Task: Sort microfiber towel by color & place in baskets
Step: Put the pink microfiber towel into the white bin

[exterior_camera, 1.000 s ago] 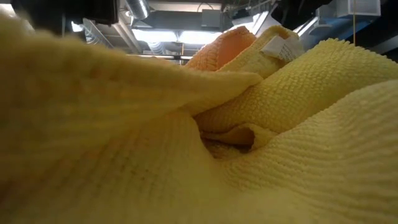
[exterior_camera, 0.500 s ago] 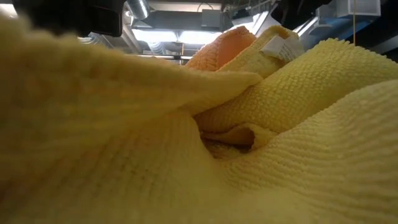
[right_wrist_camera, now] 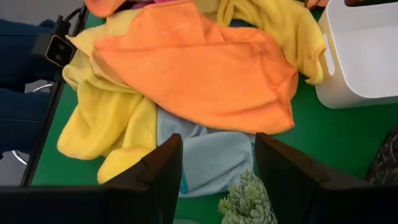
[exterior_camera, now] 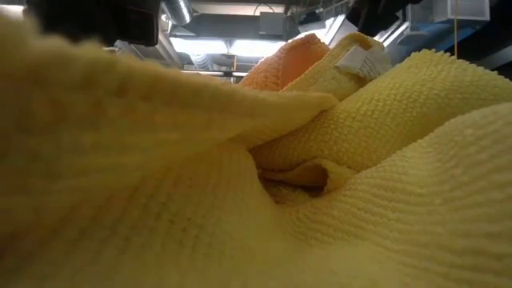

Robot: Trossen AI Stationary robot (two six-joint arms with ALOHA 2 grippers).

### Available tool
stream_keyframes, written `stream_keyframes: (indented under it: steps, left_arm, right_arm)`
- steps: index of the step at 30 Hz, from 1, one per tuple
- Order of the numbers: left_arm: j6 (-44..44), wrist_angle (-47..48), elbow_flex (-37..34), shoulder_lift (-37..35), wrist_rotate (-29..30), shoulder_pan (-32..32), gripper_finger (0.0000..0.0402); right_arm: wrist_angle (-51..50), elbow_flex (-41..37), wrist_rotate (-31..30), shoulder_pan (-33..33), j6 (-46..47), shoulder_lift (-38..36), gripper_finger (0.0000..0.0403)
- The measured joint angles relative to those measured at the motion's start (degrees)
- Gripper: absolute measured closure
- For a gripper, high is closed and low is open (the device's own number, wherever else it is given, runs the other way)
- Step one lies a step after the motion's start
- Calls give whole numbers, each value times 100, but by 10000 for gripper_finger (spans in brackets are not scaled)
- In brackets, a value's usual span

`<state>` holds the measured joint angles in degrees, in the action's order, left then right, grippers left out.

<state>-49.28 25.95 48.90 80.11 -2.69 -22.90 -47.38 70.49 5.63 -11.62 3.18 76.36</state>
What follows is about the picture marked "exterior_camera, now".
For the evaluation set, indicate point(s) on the round silver air duct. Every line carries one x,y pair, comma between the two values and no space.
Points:
178,10

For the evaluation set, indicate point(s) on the orange microfiber towel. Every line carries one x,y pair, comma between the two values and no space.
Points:
288,64

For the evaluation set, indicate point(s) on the bright ceiling light panel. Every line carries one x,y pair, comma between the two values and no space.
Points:
200,46

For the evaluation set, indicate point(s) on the long linear ceiling light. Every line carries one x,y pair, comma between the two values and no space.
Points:
208,73

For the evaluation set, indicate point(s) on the rectangular silver air duct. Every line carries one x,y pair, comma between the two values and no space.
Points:
396,34

